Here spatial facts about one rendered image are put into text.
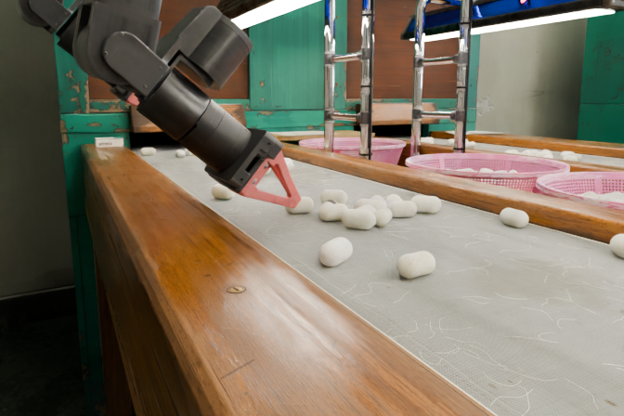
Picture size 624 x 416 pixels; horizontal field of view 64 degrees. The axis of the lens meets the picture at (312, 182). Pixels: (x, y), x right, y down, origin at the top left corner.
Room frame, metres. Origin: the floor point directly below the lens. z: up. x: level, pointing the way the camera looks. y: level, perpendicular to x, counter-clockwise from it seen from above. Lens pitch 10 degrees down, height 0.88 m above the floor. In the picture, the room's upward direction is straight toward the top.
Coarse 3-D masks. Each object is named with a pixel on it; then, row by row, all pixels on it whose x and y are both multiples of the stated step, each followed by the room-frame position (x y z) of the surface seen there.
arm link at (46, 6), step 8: (32, 0) 0.76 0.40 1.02; (40, 0) 0.76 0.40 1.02; (48, 0) 0.77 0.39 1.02; (56, 0) 0.77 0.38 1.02; (80, 0) 0.81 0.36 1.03; (32, 8) 0.76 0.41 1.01; (40, 8) 0.76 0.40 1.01; (48, 8) 0.77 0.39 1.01; (56, 8) 0.77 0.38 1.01; (64, 8) 0.78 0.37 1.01; (72, 8) 0.80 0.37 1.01; (40, 16) 0.76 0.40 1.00; (48, 16) 0.77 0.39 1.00; (56, 16) 0.77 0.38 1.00; (64, 16) 0.78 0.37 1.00; (48, 24) 0.77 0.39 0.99; (56, 24) 0.77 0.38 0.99
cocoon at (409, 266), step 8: (408, 256) 0.37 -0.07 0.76; (416, 256) 0.37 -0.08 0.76; (424, 256) 0.38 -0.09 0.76; (432, 256) 0.38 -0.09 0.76; (400, 264) 0.37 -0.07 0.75; (408, 264) 0.37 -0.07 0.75; (416, 264) 0.37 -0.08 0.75; (424, 264) 0.37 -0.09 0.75; (432, 264) 0.38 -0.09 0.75; (400, 272) 0.37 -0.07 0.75; (408, 272) 0.37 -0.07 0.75; (416, 272) 0.37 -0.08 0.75; (424, 272) 0.37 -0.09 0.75
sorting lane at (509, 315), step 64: (192, 192) 0.73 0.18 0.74; (320, 192) 0.73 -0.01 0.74; (384, 192) 0.73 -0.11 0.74; (384, 256) 0.43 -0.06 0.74; (448, 256) 0.43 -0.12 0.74; (512, 256) 0.43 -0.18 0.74; (576, 256) 0.43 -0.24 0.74; (384, 320) 0.30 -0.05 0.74; (448, 320) 0.30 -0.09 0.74; (512, 320) 0.30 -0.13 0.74; (576, 320) 0.30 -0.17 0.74; (512, 384) 0.23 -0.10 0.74; (576, 384) 0.23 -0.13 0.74
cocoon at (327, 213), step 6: (324, 204) 0.56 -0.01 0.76; (330, 204) 0.56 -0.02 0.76; (336, 204) 0.56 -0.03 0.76; (342, 204) 0.56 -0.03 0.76; (318, 210) 0.56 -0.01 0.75; (324, 210) 0.55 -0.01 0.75; (330, 210) 0.55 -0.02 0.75; (336, 210) 0.55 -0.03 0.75; (342, 210) 0.55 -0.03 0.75; (324, 216) 0.55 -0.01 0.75; (330, 216) 0.55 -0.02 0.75; (336, 216) 0.55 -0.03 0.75
